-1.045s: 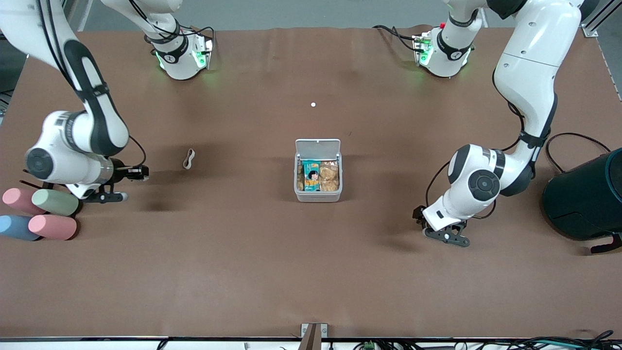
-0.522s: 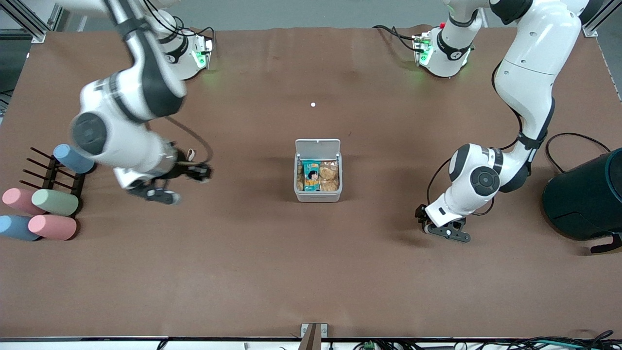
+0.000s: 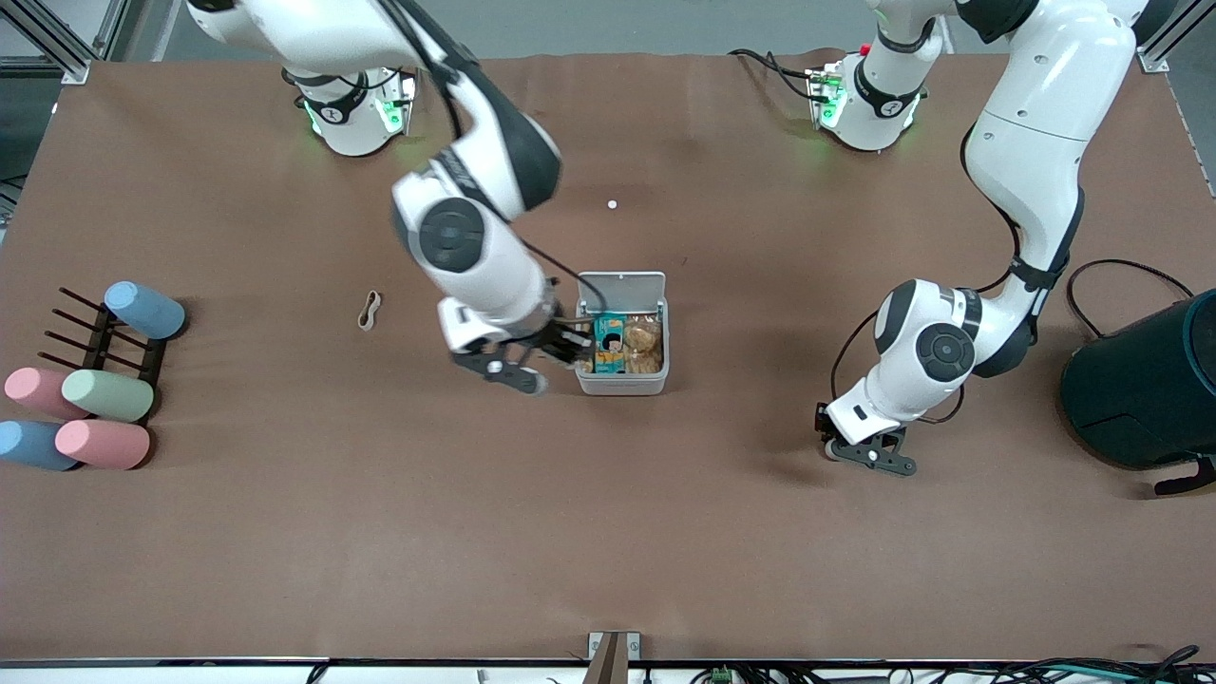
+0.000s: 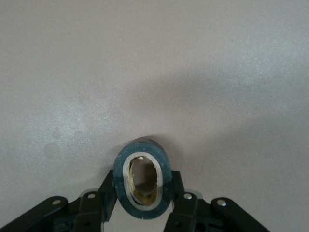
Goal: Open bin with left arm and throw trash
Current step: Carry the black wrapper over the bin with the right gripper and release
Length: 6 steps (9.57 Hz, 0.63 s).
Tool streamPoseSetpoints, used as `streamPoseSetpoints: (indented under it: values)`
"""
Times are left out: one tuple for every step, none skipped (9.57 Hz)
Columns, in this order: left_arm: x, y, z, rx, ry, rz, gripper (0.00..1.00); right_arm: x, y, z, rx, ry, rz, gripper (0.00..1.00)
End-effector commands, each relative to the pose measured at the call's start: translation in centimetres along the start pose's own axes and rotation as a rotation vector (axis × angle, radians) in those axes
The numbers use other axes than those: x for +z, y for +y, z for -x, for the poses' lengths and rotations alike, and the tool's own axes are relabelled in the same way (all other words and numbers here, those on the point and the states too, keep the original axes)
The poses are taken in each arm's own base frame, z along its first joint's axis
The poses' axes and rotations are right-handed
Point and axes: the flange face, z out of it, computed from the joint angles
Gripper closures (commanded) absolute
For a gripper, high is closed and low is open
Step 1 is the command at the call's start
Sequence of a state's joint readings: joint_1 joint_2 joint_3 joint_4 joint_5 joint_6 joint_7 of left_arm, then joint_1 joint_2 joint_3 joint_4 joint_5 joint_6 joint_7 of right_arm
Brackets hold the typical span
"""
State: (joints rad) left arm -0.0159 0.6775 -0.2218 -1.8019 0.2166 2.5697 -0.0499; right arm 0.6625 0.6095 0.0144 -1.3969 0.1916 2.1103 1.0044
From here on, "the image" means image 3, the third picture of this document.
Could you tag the blue cup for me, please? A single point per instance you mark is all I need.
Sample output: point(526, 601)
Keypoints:
point(28, 445)
point(147, 312)

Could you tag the brown table cover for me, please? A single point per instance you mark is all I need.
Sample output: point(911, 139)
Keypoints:
point(608, 522)

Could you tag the white lidded trash bin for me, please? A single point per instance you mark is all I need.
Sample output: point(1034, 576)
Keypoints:
point(622, 285)

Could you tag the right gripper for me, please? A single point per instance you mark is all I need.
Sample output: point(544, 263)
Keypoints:
point(549, 336)

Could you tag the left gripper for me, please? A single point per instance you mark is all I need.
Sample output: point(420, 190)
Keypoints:
point(822, 423)

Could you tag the pink cup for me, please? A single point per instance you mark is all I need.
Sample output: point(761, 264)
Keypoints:
point(104, 444)
point(33, 389)

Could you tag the green cup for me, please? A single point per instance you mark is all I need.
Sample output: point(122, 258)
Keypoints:
point(109, 394)

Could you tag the dark wooden cup rack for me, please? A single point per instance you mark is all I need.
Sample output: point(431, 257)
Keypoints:
point(100, 332)

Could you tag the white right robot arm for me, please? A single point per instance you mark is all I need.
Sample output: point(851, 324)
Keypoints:
point(494, 275)

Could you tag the dark round appliance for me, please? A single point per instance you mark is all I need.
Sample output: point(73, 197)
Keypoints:
point(1140, 389)

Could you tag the teal snack packet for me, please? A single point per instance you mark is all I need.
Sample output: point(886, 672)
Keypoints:
point(610, 332)

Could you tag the clear brownish plastic wrapper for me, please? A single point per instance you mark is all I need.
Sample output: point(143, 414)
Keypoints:
point(644, 347)

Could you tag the white paper strip loop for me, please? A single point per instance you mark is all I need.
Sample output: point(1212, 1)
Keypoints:
point(369, 311)

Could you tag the aluminium frame profile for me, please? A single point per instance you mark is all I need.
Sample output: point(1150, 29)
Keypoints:
point(52, 43)
point(1164, 43)

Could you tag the metal table edge bracket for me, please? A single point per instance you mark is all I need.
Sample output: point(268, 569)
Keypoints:
point(613, 655)

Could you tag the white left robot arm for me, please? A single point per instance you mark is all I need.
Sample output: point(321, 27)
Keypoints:
point(1035, 123)

